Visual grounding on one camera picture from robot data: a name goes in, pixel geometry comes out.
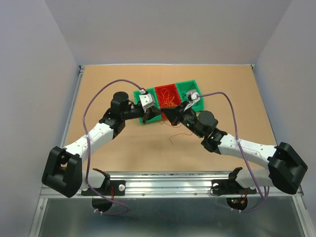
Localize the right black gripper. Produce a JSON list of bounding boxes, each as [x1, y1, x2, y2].
[[161, 100, 204, 138]]

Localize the green plastic bin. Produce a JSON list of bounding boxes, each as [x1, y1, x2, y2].
[[175, 80, 204, 112], [133, 87, 163, 124]]

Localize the red plastic bin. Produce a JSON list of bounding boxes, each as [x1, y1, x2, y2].
[[154, 83, 182, 108]]

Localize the orange wire bundle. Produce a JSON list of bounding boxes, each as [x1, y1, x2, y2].
[[159, 119, 193, 146]]

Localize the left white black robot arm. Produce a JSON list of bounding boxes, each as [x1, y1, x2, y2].
[[41, 90, 161, 198]]

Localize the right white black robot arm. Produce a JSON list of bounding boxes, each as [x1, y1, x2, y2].
[[161, 103, 308, 195]]

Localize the orange wires in red bin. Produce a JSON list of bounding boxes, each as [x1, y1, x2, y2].
[[159, 87, 181, 109]]

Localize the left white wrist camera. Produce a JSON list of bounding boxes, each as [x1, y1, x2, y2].
[[139, 88, 155, 111]]

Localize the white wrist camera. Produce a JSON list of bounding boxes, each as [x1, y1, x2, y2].
[[184, 89, 200, 111], [139, 88, 155, 111]]

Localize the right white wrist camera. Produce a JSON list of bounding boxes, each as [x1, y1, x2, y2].
[[184, 89, 200, 111]]

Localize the dark wires in right bin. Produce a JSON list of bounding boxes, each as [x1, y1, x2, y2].
[[181, 84, 197, 102]]

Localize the aluminium mounting rail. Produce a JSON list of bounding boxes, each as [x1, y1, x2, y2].
[[39, 171, 304, 199]]

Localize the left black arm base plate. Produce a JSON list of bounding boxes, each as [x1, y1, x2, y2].
[[95, 180, 126, 197]]

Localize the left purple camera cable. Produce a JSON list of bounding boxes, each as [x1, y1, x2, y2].
[[82, 79, 146, 216]]

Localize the purple camera cable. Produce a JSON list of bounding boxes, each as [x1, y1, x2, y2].
[[196, 91, 271, 214], [82, 79, 146, 216]]

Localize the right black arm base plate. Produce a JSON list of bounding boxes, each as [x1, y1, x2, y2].
[[210, 179, 257, 197]]

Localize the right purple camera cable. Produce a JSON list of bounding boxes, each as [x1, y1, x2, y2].
[[196, 91, 271, 214]]

